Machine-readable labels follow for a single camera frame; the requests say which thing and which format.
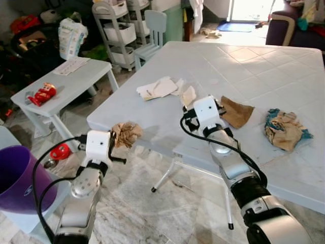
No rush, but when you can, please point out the black baby stroller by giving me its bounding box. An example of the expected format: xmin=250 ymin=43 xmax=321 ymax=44
xmin=9 ymin=22 xmax=68 ymax=88

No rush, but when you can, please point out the small beige tissue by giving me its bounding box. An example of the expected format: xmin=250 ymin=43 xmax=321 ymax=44
xmin=178 ymin=85 xmax=198 ymax=108

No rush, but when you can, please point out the red bag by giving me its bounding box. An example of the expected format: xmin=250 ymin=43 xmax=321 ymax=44
xmin=10 ymin=14 xmax=42 ymax=35

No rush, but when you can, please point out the white printed paper sheet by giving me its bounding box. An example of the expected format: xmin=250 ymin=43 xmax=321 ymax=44
xmin=53 ymin=56 xmax=91 ymax=76

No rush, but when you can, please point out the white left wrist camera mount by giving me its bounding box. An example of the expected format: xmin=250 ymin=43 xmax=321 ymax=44
xmin=85 ymin=130 xmax=113 ymax=164

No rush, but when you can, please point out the large white plastic table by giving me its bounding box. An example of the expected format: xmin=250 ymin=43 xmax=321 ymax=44
xmin=86 ymin=41 xmax=325 ymax=230

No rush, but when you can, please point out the brown paper piece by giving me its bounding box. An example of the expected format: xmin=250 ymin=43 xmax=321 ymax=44
xmin=220 ymin=96 xmax=255 ymax=129

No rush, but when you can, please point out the beige cloth heap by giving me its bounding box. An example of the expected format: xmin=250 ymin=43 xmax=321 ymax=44
xmin=200 ymin=28 xmax=222 ymax=40

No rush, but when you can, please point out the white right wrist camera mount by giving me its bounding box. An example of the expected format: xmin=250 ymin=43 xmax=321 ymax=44
xmin=193 ymin=95 xmax=223 ymax=128

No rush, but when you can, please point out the green cabinet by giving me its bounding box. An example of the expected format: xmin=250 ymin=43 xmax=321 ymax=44
xmin=163 ymin=4 xmax=185 ymax=43

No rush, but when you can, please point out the purple rubbish bin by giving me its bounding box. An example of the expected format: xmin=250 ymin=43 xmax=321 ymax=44
xmin=0 ymin=145 xmax=58 ymax=215

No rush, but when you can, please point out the white folded napkin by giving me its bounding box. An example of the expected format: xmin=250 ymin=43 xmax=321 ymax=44
xmin=136 ymin=76 xmax=179 ymax=101

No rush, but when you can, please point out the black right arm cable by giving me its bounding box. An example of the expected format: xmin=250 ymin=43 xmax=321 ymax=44
xmin=180 ymin=114 xmax=269 ymax=190

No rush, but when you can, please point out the dark purple sofa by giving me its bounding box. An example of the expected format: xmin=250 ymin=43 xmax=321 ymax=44
xmin=265 ymin=2 xmax=325 ymax=52

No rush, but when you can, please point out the white diaper package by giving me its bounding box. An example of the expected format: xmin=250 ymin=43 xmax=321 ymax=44
xmin=58 ymin=17 xmax=89 ymax=60

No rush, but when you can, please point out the small metal bowl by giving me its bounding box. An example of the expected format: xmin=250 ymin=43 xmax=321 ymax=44
xmin=43 ymin=158 xmax=58 ymax=170

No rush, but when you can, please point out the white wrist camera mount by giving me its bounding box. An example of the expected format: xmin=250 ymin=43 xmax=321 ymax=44
xmin=193 ymin=95 xmax=223 ymax=128
xmin=85 ymin=130 xmax=113 ymax=164

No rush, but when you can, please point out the red snack packet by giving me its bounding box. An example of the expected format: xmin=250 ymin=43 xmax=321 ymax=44
xmin=26 ymin=82 xmax=58 ymax=107

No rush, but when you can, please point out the small red toy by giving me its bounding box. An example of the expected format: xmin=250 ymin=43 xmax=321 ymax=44
xmin=49 ymin=143 xmax=71 ymax=161

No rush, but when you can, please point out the white rolling shelf cart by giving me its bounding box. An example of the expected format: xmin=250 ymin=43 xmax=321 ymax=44
xmin=92 ymin=0 xmax=138 ymax=70

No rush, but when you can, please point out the brown paper ball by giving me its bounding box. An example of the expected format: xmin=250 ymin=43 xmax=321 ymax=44
xmin=112 ymin=121 xmax=144 ymax=149

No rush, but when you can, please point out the pale blue child chair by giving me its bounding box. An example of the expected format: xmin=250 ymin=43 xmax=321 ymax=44
xmin=134 ymin=10 xmax=168 ymax=70

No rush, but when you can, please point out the small white side table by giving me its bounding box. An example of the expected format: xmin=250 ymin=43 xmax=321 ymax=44
xmin=11 ymin=56 xmax=119 ymax=139

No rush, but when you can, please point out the blue door mat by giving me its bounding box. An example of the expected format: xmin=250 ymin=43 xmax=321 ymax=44
xmin=217 ymin=21 xmax=255 ymax=33

